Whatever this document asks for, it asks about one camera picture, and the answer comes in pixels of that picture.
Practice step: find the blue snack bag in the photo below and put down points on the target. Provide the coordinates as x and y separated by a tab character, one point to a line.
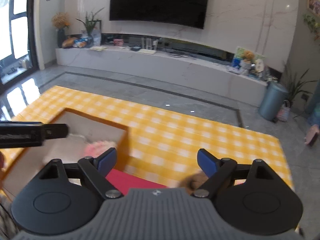
80	43

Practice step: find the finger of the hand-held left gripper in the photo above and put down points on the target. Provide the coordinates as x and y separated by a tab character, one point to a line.
57	130

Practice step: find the pastel woven basket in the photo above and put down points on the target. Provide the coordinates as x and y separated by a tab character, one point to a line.
283	113

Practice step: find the hanging vine plant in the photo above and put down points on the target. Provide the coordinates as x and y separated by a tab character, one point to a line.
311	22

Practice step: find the framed picture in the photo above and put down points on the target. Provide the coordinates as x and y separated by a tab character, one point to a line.
313	3

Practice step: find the white marble television console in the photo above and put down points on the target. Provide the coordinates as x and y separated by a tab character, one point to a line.
162	65

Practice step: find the brown round ornament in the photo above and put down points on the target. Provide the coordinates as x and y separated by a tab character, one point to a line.
68	42

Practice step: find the pink photo frame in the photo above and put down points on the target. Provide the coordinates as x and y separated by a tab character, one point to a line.
118	42

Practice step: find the black framed glass door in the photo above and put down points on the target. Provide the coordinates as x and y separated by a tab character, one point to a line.
20	35

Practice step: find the black television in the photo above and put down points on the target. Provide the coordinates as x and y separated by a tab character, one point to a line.
160	2

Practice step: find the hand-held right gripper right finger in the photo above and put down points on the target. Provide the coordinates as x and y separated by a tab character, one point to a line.
206	162

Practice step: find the orange box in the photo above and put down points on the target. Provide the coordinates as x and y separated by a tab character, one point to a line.
80	125

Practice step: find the small black box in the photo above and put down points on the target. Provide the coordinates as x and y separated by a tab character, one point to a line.
135	48

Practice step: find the paper sheets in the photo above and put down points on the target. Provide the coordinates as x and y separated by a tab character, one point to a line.
98	48

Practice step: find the brown plush toy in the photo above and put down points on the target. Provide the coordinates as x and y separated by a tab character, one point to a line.
192	180

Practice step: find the green and white card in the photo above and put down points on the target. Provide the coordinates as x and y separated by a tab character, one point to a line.
240	52

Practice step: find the dark vase with dried flowers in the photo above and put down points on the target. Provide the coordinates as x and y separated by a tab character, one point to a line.
60	37

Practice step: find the white router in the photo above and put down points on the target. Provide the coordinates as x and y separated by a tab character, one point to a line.
147	51

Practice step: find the potted green plant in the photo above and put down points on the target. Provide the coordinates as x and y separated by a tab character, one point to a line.
295	85

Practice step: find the white round hand fan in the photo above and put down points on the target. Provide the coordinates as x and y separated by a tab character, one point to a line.
259	65

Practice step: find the green plant in glass vase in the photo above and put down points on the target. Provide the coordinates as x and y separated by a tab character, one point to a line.
90	26

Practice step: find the brown teddy bear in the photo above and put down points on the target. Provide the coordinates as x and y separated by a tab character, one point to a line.
248	55

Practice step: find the blue tissue pack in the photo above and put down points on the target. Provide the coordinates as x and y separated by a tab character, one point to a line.
236	63

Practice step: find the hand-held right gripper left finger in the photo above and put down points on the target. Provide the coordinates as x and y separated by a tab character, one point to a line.
107	161

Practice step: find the red box lid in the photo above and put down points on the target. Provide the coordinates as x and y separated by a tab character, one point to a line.
130	182

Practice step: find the grey-blue trash can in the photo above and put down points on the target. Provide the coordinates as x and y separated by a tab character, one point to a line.
272	102

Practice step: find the clear water bottle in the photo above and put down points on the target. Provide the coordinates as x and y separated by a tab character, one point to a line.
97	37

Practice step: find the patterned cloth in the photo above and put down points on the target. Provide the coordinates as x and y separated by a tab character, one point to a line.
6	217

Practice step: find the yellow checked tablecloth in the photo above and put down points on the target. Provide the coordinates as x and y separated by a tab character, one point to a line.
200	135

